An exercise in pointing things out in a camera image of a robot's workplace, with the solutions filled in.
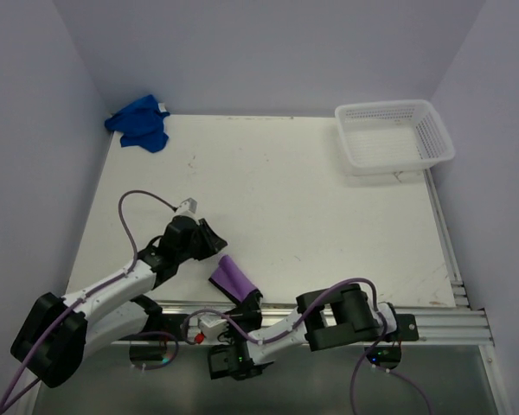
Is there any purple cable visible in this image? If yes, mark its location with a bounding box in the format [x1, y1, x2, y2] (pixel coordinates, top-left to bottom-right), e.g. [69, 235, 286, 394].
[0, 189, 183, 415]
[180, 277, 433, 415]

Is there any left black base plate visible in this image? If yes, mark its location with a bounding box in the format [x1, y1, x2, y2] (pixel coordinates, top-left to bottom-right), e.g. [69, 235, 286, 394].
[119, 314, 188, 342]

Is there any aluminium mounting rail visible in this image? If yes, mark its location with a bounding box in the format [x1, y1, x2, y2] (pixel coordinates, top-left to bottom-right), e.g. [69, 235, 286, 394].
[37, 302, 497, 347]

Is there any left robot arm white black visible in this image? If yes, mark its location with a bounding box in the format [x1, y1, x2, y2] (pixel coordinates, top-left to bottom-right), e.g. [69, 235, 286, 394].
[10, 215, 227, 387]

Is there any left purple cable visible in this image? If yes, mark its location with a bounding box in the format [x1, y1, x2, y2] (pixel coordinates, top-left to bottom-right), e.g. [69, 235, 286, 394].
[0, 189, 183, 415]

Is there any white plastic perforated basket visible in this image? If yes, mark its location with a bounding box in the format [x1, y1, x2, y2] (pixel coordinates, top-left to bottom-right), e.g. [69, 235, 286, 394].
[335, 99, 456, 176]

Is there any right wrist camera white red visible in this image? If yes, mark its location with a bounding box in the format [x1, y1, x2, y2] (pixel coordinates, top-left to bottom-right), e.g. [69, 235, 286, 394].
[193, 316, 228, 344]

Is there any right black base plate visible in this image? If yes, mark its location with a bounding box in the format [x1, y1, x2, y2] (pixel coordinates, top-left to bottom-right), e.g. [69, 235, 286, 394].
[387, 314, 420, 342]

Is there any black purple microfiber towel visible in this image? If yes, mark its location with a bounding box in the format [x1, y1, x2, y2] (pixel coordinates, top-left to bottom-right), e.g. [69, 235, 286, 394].
[208, 255, 263, 305]

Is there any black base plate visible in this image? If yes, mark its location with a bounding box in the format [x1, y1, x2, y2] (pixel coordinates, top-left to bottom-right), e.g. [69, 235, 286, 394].
[387, 314, 420, 342]
[119, 314, 188, 342]

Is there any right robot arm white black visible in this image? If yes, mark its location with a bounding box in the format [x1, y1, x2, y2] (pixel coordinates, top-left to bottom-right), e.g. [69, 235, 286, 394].
[208, 278, 400, 380]

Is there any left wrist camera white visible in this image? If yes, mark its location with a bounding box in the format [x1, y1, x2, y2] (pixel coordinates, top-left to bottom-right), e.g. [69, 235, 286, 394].
[174, 198, 198, 220]

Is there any blue towel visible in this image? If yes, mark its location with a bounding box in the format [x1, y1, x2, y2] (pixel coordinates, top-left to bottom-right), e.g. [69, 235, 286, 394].
[104, 94, 170, 153]

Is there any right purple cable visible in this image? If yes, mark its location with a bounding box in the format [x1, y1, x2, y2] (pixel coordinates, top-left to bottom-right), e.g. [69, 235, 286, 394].
[180, 277, 433, 415]

